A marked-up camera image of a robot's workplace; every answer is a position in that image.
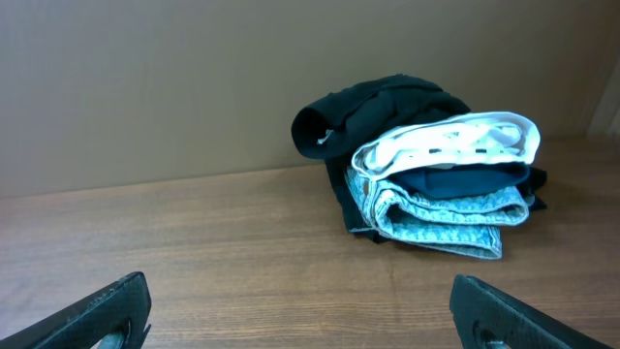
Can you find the folded blue jeans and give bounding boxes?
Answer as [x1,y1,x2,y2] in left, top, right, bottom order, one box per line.
[345,168,529,260]

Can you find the black folded garment under jeans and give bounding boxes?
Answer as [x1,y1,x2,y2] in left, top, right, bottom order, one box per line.
[325,157,547,243]

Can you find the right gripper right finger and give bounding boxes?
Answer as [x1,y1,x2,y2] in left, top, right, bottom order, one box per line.
[449,274,610,349]

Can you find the white printed garment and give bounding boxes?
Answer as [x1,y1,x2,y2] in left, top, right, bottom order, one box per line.
[351,111,542,180]

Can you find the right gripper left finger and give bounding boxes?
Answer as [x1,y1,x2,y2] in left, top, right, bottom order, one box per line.
[1,271,151,349]

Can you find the dark navy folded garment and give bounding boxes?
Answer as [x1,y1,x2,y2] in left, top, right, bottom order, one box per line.
[387,162,530,200]

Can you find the black t-shirt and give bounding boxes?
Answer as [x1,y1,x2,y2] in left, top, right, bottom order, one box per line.
[292,74,471,160]

